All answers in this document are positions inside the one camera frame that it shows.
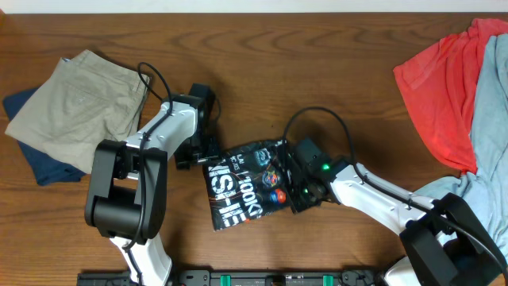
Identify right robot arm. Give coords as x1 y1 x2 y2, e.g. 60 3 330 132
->
281 139 507 285

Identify folded navy blue garment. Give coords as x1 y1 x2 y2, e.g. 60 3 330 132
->
2 87 86 186

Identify light blue t-shirt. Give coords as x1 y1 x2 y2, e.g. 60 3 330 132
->
417 34 507 256

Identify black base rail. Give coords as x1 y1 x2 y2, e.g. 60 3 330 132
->
76 270 383 286

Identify folded khaki trousers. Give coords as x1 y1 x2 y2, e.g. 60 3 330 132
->
6 50 150 173

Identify black orange-patterned jersey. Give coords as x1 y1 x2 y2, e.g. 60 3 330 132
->
203 140 291 231

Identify red t-shirt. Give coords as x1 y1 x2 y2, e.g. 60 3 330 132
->
393 18 507 173

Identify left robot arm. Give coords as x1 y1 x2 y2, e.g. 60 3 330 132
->
77 83 220 285

